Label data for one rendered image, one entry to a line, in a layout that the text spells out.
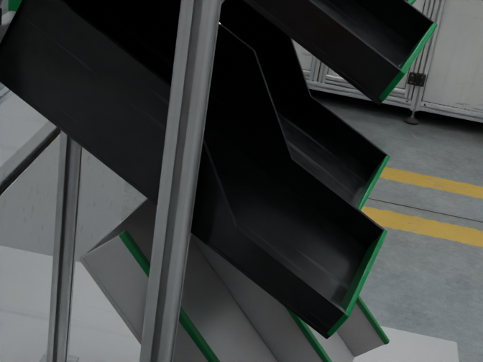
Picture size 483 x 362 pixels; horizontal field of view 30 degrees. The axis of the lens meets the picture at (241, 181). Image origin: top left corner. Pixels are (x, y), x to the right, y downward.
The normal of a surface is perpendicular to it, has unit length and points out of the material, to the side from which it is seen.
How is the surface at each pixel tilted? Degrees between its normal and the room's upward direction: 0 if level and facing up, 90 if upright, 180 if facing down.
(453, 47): 90
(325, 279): 25
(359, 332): 90
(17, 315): 0
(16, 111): 0
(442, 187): 0
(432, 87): 90
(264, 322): 90
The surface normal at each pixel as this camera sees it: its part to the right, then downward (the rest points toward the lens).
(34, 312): 0.14, -0.90
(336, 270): 0.52, -0.70
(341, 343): 0.76, -0.45
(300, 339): -0.33, 0.36
